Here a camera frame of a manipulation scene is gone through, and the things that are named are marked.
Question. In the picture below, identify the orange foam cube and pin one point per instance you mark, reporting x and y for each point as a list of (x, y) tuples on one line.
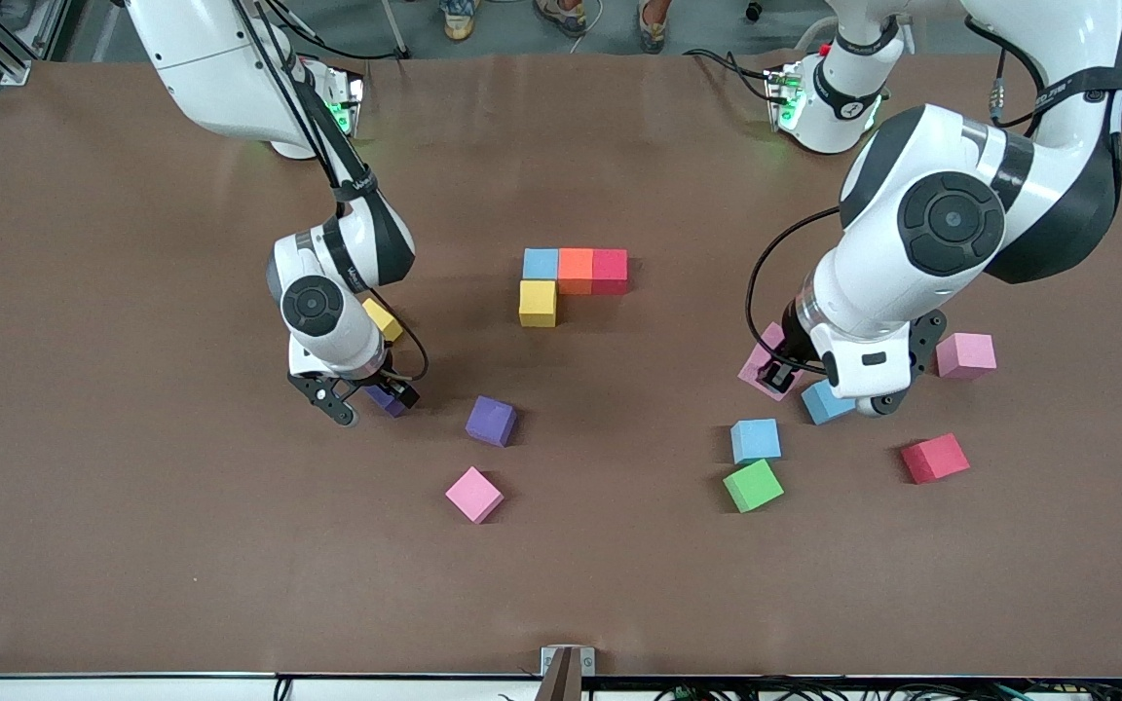
[(576, 268)]

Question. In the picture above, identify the red foam cube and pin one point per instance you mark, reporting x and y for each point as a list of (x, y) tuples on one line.
[(934, 458), (610, 270)]

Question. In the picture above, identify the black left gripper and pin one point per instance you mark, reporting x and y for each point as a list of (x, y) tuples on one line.
[(795, 345)]

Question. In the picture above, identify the black left camera bracket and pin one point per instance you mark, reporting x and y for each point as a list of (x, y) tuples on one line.
[(928, 341)]

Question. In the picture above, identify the pink foam cube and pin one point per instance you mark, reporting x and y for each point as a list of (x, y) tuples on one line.
[(972, 355), (473, 494), (758, 368)]

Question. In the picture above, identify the black caster wheel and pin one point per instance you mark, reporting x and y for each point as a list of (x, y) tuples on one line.
[(754, 10)]

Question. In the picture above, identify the green foam cube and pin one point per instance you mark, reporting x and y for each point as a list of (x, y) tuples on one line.
[(752, 485)]

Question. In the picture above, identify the black camera bracket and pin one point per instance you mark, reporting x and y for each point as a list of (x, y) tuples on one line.
[(319, 391), (928, 341)]

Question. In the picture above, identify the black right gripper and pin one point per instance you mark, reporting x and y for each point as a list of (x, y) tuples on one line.
[(388, 383)]

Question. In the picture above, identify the brown table cover mat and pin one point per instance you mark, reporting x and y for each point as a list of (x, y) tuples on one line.
[(181, 535)]

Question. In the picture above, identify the black right camera bracket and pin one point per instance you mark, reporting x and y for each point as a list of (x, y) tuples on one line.
[(319, 391)]

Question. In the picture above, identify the blue foam cube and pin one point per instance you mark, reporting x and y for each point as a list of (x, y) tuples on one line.
[(822, 405), (755, 440), (541, 264)]

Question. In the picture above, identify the yellow foam cube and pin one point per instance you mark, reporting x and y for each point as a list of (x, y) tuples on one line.
[(386, 321), (537, 302)]

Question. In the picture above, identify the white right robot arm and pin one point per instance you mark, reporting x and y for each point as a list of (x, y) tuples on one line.
[(220, 78)]

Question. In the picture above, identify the purple foam cube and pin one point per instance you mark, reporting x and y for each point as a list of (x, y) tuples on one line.
[(490, 420), (384, 402)]

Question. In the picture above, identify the person foot in sandal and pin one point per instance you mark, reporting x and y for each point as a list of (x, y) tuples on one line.
[(561, 15), (654, 24), (459, 19)]

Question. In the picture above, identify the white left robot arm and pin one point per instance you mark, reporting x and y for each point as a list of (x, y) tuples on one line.
[(873, 282)]

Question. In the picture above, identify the metal table edge bracket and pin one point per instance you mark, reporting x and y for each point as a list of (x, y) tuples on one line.
[(567, 662)]

